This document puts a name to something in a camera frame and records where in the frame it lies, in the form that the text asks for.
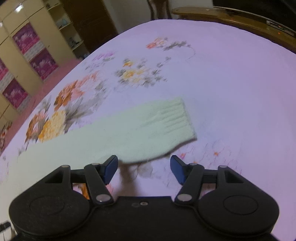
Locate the floral lilac bed sheet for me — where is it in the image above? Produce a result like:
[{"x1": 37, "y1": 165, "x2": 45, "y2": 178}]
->
[{"x1": 1, "y1": 20, "x2": 295, "y2": 240}]

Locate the pale green knit sweater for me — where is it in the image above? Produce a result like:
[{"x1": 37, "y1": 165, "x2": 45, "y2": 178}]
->
[{"x1": 10, "y1": 98, "x2": 196, "y2": 185}]

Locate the dark wooden door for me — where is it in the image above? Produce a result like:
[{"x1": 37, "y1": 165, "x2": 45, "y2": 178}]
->
[{"x1": 62, "y1": 0, "x2": 118, "y2": 53}]

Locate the open cream shelf unit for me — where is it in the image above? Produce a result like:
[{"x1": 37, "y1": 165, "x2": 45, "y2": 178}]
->
[{"x1": 43, "y1": 0, "x2": 89, "y2": 59}]

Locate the wooden bed footboard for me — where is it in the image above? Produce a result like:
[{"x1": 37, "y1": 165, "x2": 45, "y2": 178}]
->
[{"x1": 171, "y1": 6, "x2": 295, "y2": 53}]

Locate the cream wardrobe with pink posters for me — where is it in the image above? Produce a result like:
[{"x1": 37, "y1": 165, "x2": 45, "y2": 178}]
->
[{"x1": 1, "y1": 1, "x2": 76, "y2": 125}]

